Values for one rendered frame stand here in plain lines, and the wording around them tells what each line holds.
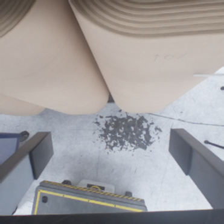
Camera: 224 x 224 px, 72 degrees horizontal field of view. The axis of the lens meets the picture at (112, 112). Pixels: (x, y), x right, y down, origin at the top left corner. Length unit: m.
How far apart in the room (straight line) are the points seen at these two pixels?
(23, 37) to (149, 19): 0.22
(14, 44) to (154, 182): 1.25
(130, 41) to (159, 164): 1.16
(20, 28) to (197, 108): 1.29
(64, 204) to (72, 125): 0.60
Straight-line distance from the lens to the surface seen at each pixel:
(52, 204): 1.17
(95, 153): 1.33
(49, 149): 0.17
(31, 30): 0.35
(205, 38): 0.29
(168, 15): 0.30
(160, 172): 1.35
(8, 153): 1.52
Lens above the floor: 1.29
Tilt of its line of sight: 80 degrees down
